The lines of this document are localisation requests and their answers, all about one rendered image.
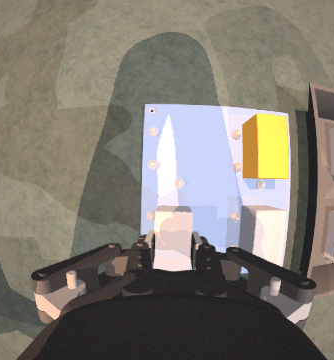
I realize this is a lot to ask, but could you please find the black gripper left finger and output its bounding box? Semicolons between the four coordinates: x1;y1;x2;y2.
31;230;155;324

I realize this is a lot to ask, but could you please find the orange block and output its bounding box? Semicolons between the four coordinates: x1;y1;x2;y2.
242;113;289;179

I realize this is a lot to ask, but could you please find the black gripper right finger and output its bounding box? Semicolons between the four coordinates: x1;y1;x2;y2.
190;231;317;330

